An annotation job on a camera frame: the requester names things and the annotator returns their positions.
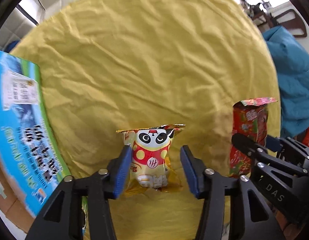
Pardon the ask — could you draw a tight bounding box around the teal bean bag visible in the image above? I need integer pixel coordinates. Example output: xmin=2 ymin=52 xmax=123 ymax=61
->
xmin=262 ymin=26 xmax=309 ymax=137

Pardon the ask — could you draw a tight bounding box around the open cardboard box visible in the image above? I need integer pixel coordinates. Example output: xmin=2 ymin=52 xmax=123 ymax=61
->
xmin=0 ymin=50 xmax=70 ymax=232

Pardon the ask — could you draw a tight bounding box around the yellow panda snack bag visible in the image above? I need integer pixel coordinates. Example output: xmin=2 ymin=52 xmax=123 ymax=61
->
xmin=116 ymin=124 xmax=185 ymax=196

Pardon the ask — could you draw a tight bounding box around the white chair left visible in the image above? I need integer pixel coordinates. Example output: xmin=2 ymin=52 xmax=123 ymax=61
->
xmin=0 ymin=8 xmax=36 ymax=50

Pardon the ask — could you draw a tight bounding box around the yellow tablecloth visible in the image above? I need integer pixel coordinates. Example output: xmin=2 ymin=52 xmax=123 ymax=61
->
xmin=12 ymin=0 xmax=280 ymax=239

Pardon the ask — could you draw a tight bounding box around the red snack bag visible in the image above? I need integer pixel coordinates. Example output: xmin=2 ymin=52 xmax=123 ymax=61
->
xmin=229 ymin=97 xmax=277 ymax=178

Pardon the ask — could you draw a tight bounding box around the dark wooden chair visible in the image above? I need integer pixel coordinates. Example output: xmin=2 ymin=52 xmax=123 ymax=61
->
xmin=274 ymin=9 xmax=308 ymax=38

